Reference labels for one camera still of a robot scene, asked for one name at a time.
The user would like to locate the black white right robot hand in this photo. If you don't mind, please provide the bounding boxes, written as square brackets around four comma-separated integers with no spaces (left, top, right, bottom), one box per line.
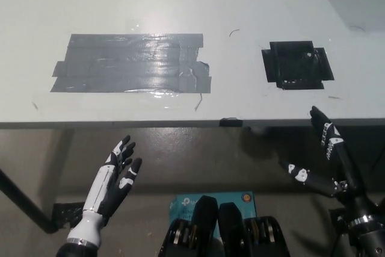
[287,105,377,228]

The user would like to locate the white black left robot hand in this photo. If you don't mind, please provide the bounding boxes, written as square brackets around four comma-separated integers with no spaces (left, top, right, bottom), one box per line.
[66,135,143,247]

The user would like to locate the black robot torso blocks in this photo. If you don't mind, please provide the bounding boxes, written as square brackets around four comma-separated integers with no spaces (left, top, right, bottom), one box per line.
[158,195,291,257]

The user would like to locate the black table leg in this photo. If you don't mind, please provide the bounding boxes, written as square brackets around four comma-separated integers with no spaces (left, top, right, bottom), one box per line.
[0,168,58,234]

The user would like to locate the clear tape strip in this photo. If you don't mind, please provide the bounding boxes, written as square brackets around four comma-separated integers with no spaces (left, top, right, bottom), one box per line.
[31,89,203,113]

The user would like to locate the teal router box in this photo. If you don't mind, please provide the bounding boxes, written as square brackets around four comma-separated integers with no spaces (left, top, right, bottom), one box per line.
[168,192,256,240]

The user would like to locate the black tape square patch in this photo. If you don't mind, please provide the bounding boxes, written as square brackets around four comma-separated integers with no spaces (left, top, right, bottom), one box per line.
[260,40,334,91]

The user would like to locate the small black tape piece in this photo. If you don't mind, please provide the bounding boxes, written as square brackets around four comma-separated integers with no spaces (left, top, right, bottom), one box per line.
[219,116,244,128]

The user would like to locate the grey duct tape patch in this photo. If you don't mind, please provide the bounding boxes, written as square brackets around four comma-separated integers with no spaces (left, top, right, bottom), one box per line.
[49,33,212,94]

